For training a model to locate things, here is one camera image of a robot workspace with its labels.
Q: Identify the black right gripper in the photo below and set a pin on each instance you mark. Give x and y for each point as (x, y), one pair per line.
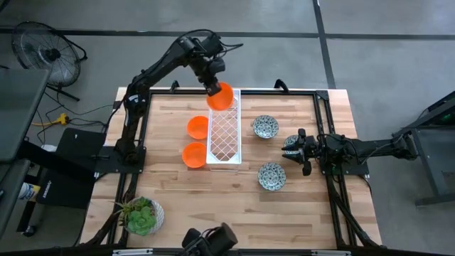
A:
(308, 149)

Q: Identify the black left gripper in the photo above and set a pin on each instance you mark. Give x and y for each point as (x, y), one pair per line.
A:
(209, 73)

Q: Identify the orange plastic bowl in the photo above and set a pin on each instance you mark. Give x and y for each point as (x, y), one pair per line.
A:
(198, 127)
(222, 101)
(194, 155)

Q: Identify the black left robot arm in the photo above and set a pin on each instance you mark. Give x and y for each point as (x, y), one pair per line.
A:
(136, 103)

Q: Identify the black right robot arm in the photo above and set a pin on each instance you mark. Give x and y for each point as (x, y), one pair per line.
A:
(369, 145)

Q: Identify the black table clamp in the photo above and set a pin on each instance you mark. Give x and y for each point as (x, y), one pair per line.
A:
(174, 86)
(281, 85)

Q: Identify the white lattice tray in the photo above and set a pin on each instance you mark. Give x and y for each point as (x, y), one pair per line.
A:
(224, 161)

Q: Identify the dark grey metal stand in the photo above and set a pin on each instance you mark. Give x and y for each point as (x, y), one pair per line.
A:
(428, 163)

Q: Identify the succulent plant in white pot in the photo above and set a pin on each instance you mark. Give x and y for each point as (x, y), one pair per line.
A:
(142, 220)

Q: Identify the black floor fan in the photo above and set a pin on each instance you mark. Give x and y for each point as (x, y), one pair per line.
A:
(53, 54)

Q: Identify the white power adapter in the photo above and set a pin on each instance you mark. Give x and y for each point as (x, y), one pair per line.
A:
(48, 147)

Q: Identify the black equipment case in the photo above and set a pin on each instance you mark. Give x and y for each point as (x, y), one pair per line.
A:
(64, 192)

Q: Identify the grey desk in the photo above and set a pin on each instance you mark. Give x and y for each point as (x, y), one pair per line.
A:
(17, 106)

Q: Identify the white printed can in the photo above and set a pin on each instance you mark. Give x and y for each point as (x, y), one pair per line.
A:
(25, 191)

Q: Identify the black caster wheel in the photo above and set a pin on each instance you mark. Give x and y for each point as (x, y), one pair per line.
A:
(29, 230)

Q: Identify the black aluminium table frame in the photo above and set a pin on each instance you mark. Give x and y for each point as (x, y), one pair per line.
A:
(291, 92)

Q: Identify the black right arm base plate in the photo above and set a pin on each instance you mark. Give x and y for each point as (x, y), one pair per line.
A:
(355, 170)

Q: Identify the silver metal bracket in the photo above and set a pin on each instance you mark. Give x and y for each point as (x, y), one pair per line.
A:
(330, 252)
(132, 251)

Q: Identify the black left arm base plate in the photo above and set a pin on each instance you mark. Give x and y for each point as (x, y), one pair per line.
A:
(106, 164)

